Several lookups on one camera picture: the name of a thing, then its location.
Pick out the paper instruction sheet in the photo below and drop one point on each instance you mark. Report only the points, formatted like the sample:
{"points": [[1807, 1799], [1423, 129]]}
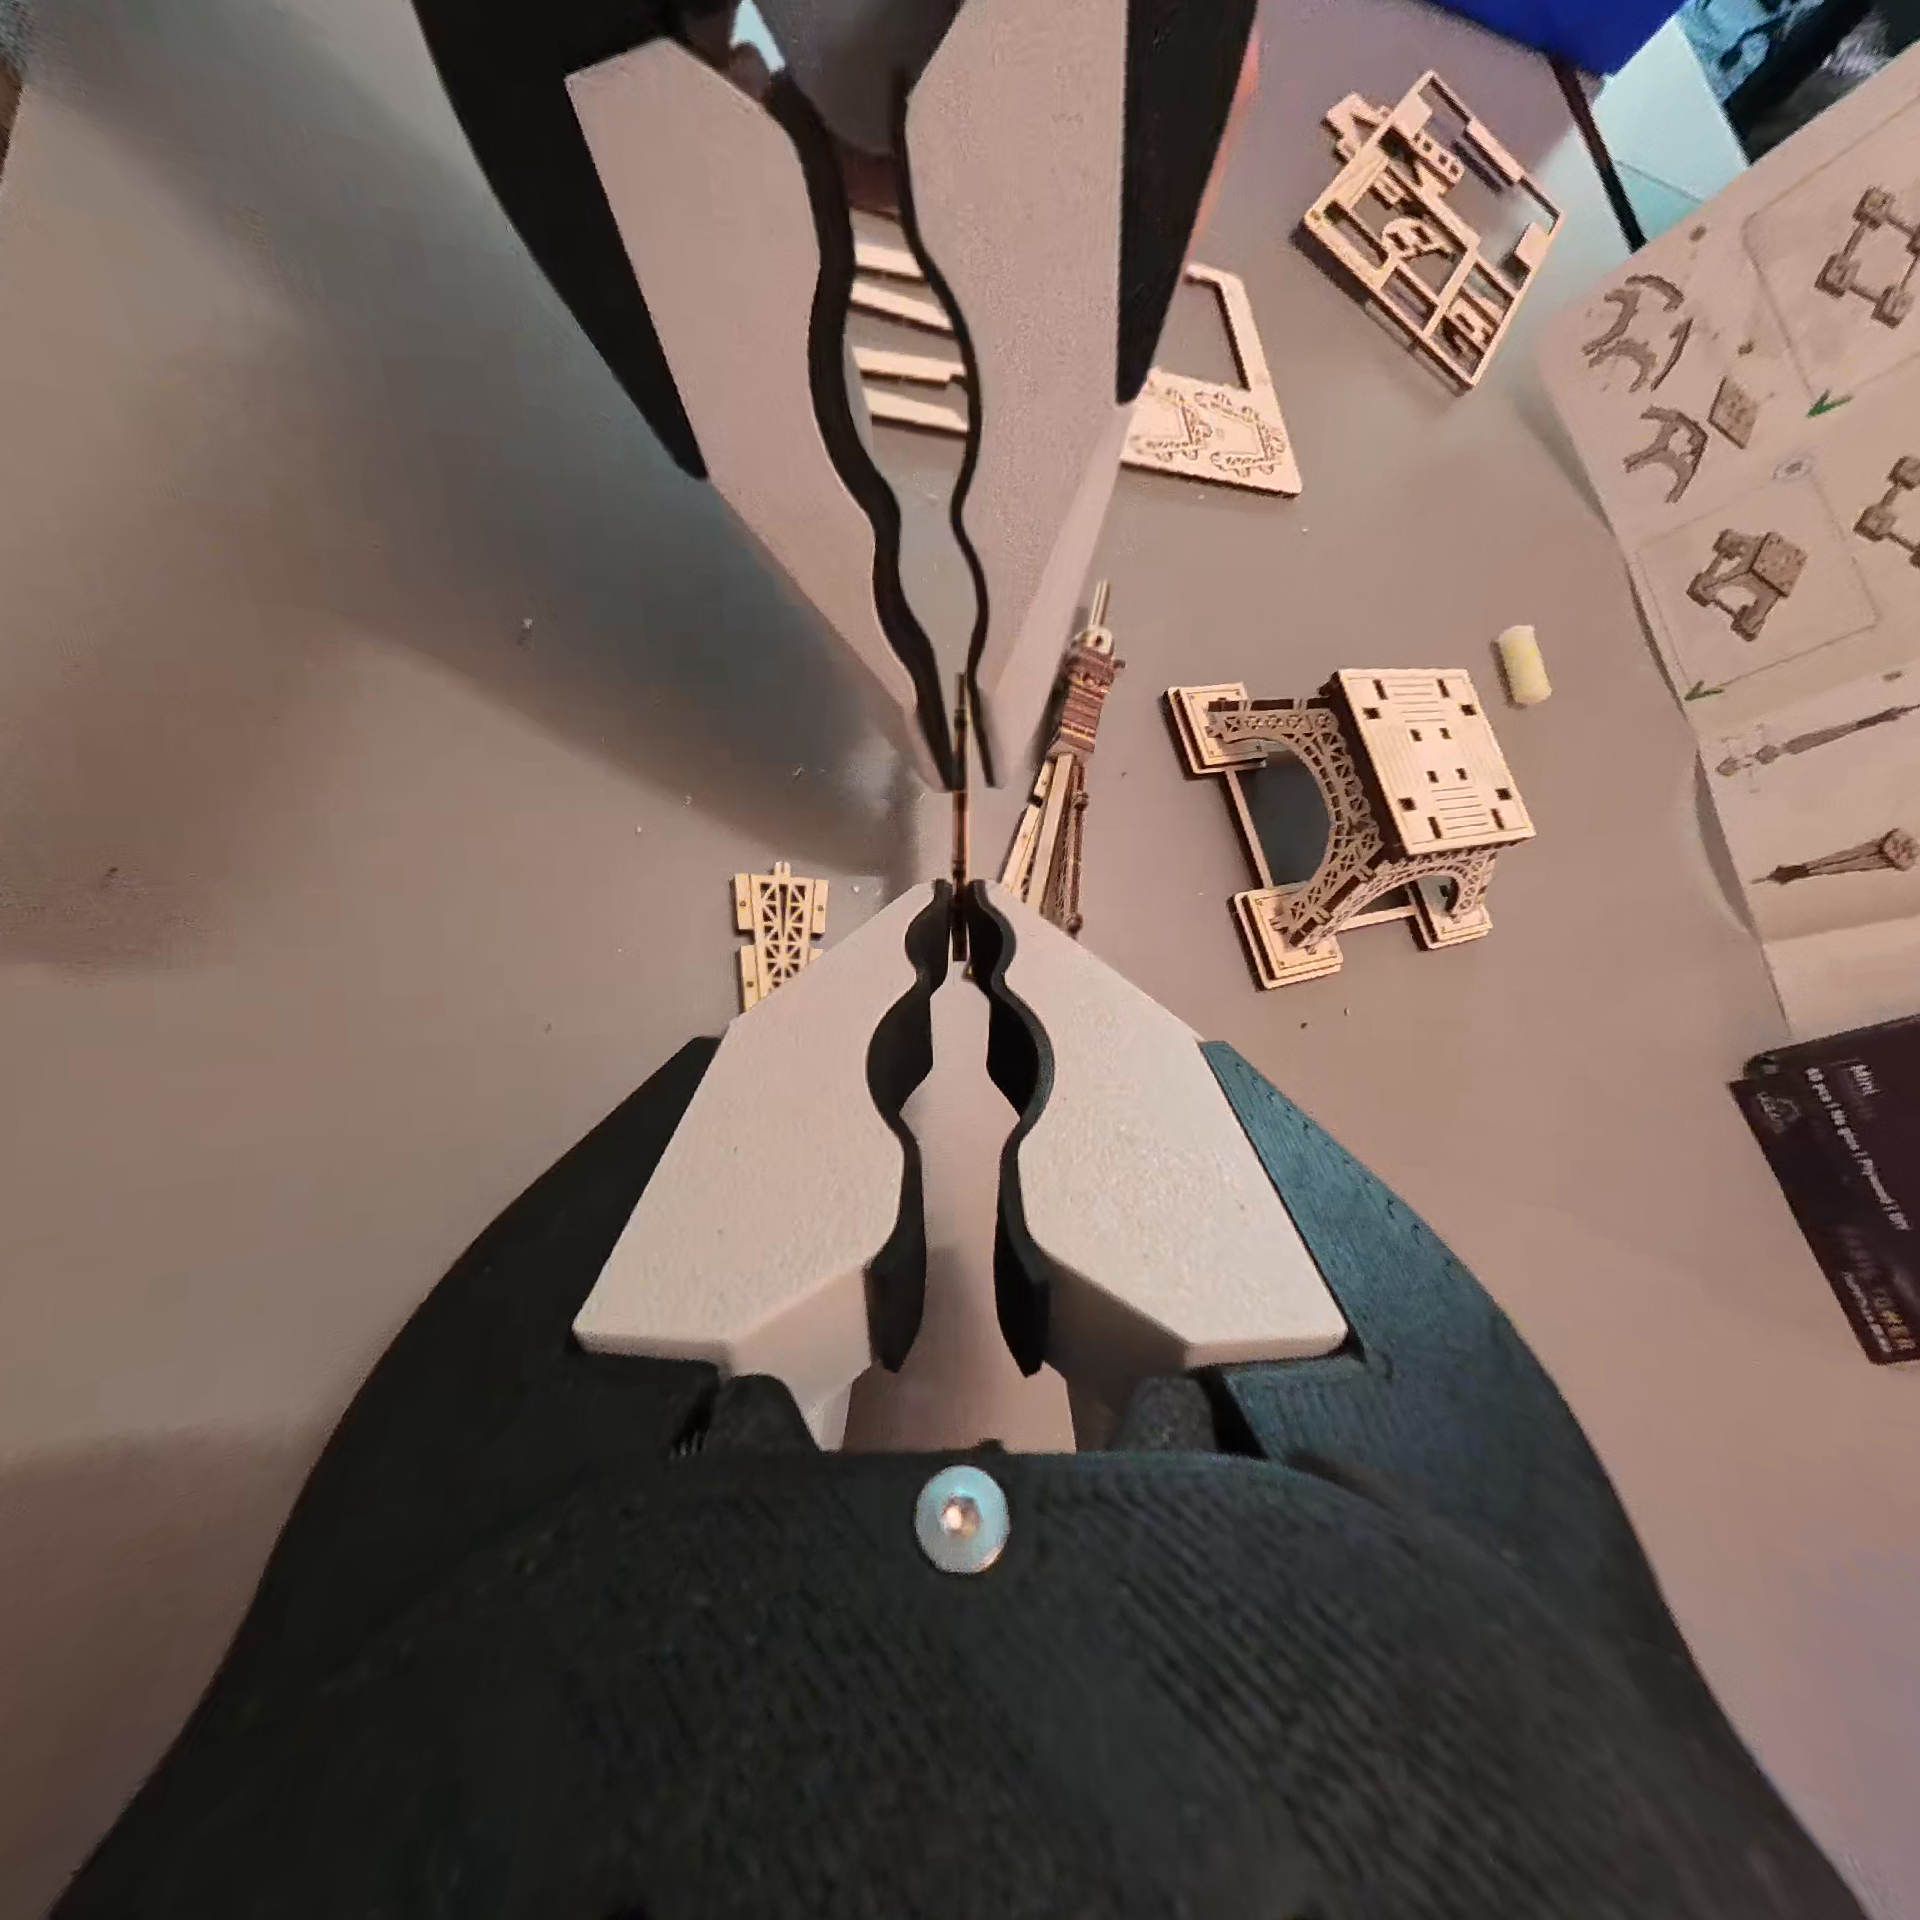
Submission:
{"points": [[1769, 523]]}

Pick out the empty wooden parts frame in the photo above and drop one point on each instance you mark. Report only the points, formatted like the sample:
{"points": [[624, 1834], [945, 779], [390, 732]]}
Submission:
{"points": [[1358, 210]]}

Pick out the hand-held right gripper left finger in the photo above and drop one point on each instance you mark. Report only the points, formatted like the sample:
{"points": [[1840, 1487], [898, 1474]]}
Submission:
{"points": [[750, 1201]]}

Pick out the blue plastic bin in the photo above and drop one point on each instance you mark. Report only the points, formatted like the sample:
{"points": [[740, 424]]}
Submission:
{"points": [[1589, 24]]}

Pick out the wooden lattice panel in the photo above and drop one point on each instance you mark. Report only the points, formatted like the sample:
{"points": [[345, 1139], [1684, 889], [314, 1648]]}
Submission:
{"points": [[964, 839], [781, 930]]}

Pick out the slotted wooden parts sheet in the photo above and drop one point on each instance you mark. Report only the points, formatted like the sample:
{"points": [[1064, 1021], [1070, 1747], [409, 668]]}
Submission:
{"points": [[902, 312]]}

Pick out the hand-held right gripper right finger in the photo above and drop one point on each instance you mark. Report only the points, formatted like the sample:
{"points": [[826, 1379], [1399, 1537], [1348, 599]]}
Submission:
{"points": [[1170, 1201]]}

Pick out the grey desk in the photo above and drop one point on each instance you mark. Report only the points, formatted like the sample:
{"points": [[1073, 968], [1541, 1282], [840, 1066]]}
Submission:
{"points": [[301, 599]]}

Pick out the wooden cut-out sheet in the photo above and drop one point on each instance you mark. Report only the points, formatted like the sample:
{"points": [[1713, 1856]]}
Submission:
{"points": [[1214, 450]]}

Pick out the wooden tower base model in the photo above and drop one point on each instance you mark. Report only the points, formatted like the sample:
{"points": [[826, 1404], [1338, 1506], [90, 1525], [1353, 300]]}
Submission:
{"points": [[1424, 749]]}

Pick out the wooden tower spire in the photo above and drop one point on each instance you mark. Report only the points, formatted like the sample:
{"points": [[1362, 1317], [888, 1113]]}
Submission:
{"points": [[1094, 690]]}

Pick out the purple puzzle box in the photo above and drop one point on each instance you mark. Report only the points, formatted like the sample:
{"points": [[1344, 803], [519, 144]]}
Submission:
{"points": [[1846, 1201]]}

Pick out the small pale wax cylinder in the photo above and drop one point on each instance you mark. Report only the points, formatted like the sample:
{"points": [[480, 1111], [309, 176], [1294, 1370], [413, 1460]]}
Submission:
{"points": [[1520, 665]]}

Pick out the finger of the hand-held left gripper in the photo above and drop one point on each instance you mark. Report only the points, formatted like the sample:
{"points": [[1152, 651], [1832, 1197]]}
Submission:
{"points": [[704, 271], [1050, 224]]}

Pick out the wooden tower section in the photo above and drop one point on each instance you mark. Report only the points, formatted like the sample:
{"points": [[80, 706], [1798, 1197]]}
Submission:
{"points": [[1050, 855]]}

